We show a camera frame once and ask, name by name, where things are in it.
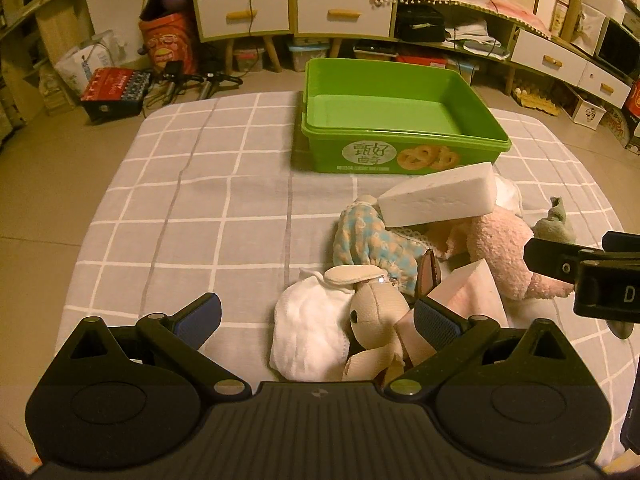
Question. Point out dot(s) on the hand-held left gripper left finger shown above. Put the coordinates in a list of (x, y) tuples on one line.
[(197, 317)]

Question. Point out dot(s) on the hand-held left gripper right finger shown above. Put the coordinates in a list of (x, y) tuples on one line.
[(435, 325)]

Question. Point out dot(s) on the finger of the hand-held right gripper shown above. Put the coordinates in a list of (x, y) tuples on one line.
[(550, 257)]

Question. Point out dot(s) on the pink plush toy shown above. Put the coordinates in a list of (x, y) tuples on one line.
[(500, 245)]

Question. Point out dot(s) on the small white sponge block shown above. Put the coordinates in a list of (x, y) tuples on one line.
[(472, 287)]

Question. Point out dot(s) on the beige rabbit plush toy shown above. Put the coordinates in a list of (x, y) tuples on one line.
[(377, 310)]

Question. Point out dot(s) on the blue checked plush doll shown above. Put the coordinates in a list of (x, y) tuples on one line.
[(370, 245)]

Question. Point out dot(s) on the large white sponge block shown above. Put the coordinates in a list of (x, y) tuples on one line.
[(440, 195)]

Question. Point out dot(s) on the green plastic bin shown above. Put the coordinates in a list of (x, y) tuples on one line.
[(380, 110)]

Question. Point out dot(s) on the grey cloth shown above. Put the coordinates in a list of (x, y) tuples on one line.
[(555, 225)]

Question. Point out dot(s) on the crumpled white fabric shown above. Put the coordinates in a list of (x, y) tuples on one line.
[(507, 195)]

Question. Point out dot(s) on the grey checked bedsheet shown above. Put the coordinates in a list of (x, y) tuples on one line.
[(210, 200)]

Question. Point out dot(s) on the white printed box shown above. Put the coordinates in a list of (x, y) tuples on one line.
[(589, 114)]

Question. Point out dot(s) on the egg carton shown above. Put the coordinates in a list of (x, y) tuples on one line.
[(535, 102)]

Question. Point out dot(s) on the red gift box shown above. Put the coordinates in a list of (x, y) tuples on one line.
[(632, 115)]

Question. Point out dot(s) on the white cabinet drawer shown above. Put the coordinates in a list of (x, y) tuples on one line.
[(345, 10), (602, 85), (547, 55), (242, 12)]

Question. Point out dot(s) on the black microwave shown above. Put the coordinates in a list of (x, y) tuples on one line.
[(617, 50)]

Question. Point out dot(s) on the pile of papers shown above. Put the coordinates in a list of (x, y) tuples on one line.
[(475, 35)]

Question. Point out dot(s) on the black tripod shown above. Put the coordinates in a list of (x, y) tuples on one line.
[(200, 82)]

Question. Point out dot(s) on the clear storage box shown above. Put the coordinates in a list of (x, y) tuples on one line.
[(248, 60), (307, 57)]

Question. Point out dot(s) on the black box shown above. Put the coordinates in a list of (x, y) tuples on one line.
[(420, 22)]

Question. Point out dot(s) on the red printed bag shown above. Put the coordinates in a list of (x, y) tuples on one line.
[(167, 45)]

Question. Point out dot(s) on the white plastic bag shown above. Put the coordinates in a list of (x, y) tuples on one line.
[(82, 67)]

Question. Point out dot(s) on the long wooden cabinet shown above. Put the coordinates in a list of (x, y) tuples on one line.
[(292, 10)]

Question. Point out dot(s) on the pale wooden shelf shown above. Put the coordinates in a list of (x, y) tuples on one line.
[(55, 25)]

